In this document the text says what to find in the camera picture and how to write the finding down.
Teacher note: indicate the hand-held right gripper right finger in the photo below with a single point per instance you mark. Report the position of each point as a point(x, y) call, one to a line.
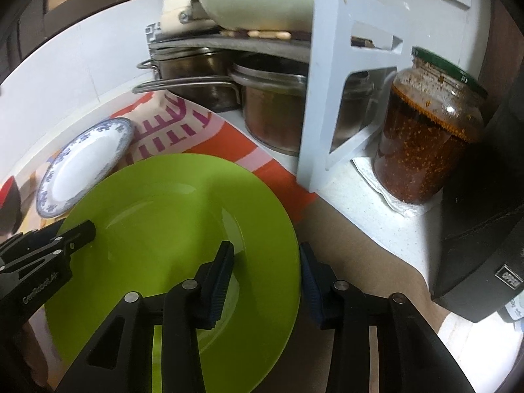
point(313, 286)

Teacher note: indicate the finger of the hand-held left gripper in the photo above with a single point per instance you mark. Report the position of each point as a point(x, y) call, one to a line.
point(77, 234)
point(24, 245)

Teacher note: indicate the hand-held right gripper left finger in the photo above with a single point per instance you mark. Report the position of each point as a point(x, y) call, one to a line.
point(219, 274)

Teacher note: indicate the green plate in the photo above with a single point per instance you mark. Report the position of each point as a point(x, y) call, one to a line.
point(172, 213)

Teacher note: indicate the red bowl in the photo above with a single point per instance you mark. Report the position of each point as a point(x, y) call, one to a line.
point(8, 200)

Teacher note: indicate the blue patterned white plate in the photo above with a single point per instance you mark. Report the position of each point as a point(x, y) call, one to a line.
point(77, 163)

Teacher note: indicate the colourful printed mat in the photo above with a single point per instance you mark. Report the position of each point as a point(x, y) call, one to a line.
point(229, 143)

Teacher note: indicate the steel saucepan with lid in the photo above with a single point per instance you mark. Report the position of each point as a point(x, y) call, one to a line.
point(266, 118)

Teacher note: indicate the black kitchen appliance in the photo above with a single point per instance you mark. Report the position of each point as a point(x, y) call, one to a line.
point(483, 233)

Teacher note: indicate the glass jar of chili sauce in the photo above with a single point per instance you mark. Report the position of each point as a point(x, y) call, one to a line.
point(425, 143)

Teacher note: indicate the white shelf rack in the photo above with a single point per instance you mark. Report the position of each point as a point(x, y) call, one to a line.
point(323, 90)

